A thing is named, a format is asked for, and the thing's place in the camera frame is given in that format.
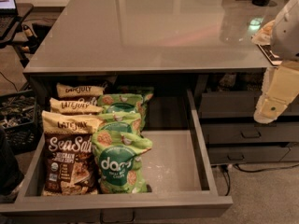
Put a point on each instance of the green rice chip bag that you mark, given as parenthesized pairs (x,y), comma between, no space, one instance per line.
(127,102)
(146,93)
(118,156)
(121,122)

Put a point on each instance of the middle tortilla chip bag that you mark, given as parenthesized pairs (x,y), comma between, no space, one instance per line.
(73,107)

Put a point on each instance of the open grey top drawer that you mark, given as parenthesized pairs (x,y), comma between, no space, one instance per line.
(177,169)

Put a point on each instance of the grey right middle drawer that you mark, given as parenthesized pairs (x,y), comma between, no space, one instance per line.
(238,133)

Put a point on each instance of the grey right upper drawer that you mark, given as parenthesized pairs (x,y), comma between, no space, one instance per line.
(228,104)

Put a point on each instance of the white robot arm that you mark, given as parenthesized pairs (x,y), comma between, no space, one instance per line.
(283,33)

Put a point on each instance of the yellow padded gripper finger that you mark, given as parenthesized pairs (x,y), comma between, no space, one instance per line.
(280,87)

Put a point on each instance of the front sea salt tortilla bag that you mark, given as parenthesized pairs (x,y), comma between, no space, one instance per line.
(68,151)

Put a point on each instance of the rear tortilla chip bag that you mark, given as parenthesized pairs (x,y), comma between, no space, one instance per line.
(85,90)

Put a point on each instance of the black plastic crate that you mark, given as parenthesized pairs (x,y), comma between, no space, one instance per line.
(19,118)

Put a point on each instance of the grey right bottom drawer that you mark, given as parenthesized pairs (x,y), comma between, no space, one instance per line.
(224,155)

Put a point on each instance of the black white fiducial marker board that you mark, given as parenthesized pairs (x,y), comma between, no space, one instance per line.
(271,57)

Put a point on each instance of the tortilla chip bag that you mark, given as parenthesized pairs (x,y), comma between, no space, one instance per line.
(73,107)
(85,90)

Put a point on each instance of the laptop computer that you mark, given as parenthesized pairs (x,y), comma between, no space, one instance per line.
(8,16)

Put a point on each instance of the grey counter cabinet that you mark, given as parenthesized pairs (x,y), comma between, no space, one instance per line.
(149,37)

